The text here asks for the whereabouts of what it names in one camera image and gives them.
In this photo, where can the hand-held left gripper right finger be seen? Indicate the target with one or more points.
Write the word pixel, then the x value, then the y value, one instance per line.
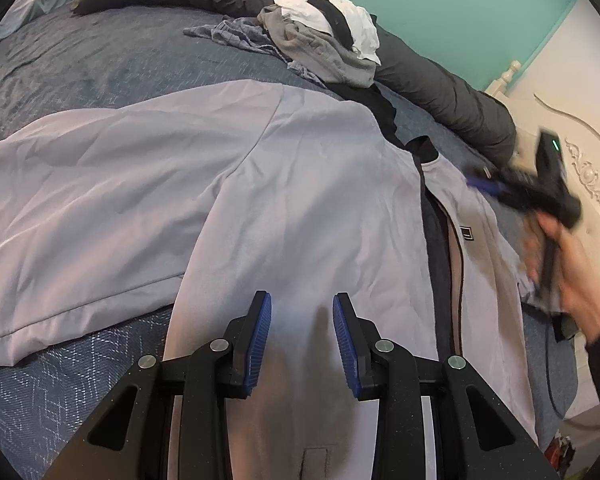
pixel 344 345

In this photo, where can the light blue pillow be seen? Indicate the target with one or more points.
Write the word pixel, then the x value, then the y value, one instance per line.
pixel 35 0

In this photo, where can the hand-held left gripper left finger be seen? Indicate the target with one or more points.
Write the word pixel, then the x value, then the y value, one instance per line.
pixel 260 340

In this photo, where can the cream carved headboard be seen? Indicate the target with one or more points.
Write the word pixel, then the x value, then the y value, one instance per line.
pixel 595 110

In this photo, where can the black garment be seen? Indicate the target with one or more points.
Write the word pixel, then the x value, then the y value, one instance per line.
pixel 375 105

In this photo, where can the light grey zip jacket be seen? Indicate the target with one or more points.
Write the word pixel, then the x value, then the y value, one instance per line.
pixel 180 185

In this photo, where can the blue patterned bed blanket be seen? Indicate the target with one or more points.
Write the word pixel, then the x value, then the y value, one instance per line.
pixel 105 60

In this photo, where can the grey garment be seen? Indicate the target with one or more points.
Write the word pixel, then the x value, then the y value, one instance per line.
pixel 320 55

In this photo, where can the blue checked cloth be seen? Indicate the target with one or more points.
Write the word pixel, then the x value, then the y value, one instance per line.
pixel 230 32

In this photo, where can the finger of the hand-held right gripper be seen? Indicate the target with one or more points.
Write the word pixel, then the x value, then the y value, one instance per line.
pixel 480 183

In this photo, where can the person's right hand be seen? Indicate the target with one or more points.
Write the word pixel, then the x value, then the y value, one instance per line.
pixel 575 280

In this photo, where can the white garment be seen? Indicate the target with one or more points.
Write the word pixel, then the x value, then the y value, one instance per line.
pixel 305 5

